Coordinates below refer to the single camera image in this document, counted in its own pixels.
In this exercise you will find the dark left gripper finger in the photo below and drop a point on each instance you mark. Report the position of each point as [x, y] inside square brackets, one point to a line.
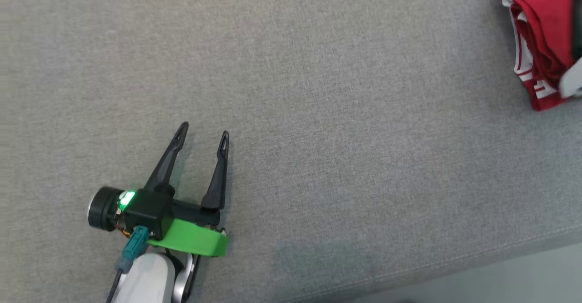
[166, 166]
[218, 180]

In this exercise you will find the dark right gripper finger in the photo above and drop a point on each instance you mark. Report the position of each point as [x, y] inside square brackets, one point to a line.
[577, 21]

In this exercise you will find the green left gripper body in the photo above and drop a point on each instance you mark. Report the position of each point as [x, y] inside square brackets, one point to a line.
[191, 239]

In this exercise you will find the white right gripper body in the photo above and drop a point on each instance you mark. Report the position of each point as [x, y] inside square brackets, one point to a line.
[573, 82]

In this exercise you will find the red basketball jersey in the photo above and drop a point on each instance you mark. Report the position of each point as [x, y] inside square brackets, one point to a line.
[541, 100]

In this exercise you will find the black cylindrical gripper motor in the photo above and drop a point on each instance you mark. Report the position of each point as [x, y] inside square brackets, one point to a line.
[102, 207]

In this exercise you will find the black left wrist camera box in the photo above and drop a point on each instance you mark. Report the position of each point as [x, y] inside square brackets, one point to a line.
[145, 212]

